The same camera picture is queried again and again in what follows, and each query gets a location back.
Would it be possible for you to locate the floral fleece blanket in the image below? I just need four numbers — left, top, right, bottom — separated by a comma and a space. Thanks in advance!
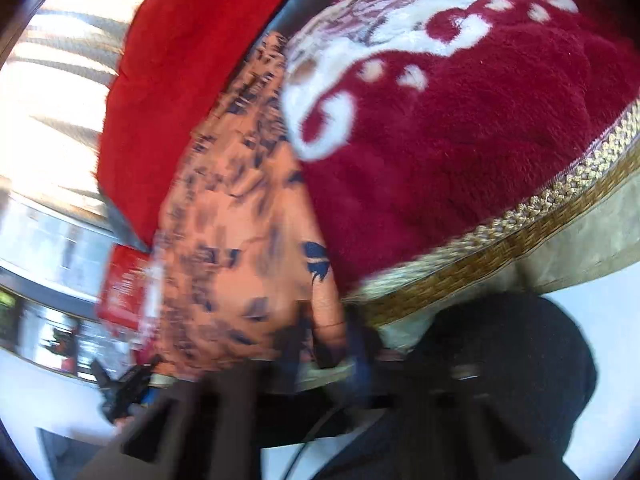
280, 0, 640, 296

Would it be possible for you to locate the black cable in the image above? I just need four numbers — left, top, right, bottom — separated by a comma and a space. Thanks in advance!
282, 405, 351, 480

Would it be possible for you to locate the red box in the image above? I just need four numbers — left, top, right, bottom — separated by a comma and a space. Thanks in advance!
95, 245, 161, 333

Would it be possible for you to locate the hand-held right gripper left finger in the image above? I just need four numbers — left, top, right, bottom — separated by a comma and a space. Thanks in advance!
75, 310, 317, 480

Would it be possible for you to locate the red blanket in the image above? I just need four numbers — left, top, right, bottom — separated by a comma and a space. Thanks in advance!
95, 0, 321, 251

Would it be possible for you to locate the orange floral garment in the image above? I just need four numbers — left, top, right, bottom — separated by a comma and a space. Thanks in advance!
150, 30, 351, 376

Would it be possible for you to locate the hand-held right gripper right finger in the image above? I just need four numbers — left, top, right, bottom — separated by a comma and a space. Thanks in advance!
320, 310, 571, 480

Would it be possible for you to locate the black leather sofa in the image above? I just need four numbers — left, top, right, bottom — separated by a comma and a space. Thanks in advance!
265, 0, 351, 46

